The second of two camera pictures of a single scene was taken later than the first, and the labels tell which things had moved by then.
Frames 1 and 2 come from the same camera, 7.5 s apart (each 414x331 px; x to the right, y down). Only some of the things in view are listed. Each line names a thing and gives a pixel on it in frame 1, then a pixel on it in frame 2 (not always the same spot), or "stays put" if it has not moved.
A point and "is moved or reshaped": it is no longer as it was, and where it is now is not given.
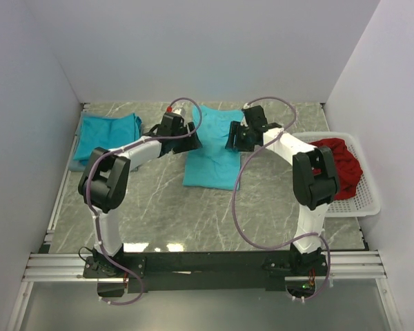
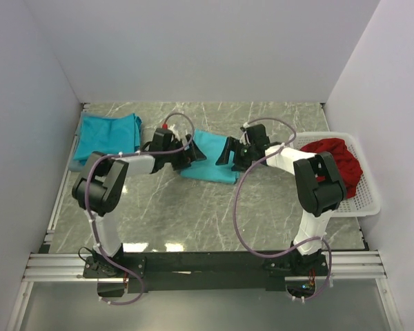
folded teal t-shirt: [102, 132] stays put
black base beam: [159, 272] stays put
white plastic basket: [366, 201] stays put
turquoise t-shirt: [212, 165] is moved or reshaped
